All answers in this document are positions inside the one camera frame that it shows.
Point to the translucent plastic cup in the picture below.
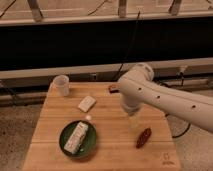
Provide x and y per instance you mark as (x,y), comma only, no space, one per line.
(61,82)

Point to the dark red chili pepper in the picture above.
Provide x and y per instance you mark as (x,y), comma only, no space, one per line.
(143,138)

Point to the small white cap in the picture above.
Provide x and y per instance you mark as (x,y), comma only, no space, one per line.
(88,117)

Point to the green round plate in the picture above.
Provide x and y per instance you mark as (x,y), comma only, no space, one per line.
(86,147)

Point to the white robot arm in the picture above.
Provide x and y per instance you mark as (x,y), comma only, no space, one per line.
(136,87)

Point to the brown rectangular block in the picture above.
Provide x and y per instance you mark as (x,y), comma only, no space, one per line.
(113,88)

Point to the white soap bar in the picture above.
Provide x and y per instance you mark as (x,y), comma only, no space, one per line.
(86,103)

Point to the white carton box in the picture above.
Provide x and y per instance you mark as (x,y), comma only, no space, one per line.
(75,140)

